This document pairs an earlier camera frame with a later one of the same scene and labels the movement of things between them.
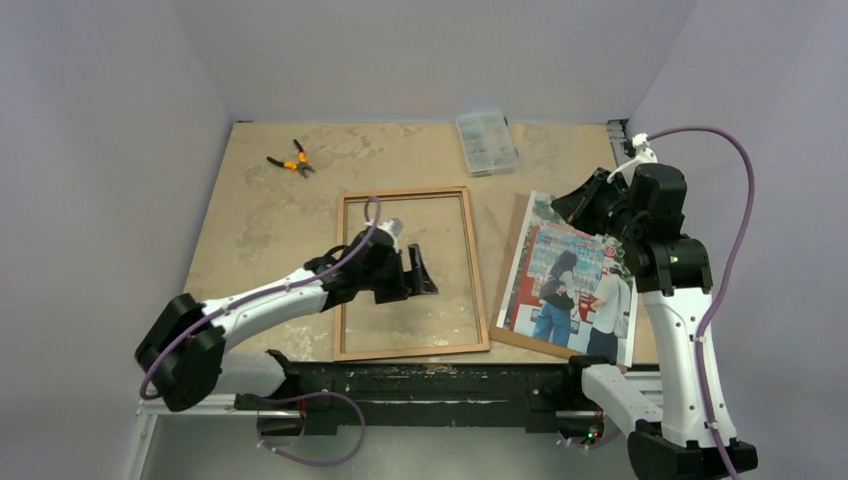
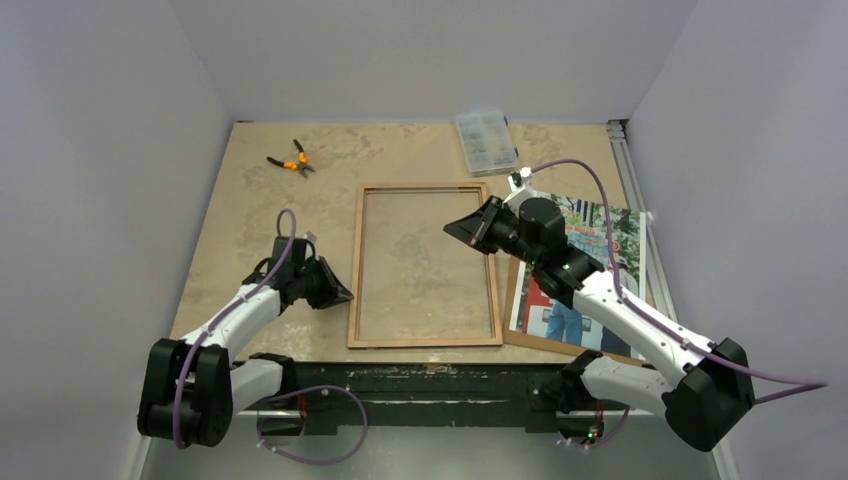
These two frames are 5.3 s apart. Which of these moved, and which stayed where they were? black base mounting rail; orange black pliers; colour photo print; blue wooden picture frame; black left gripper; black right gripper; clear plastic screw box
Moved: black left gripper; blue wooden picture frame; black right gripper
Stayed: black base mounting rail; clear plastic screw box; orange black pliers; colour photo print
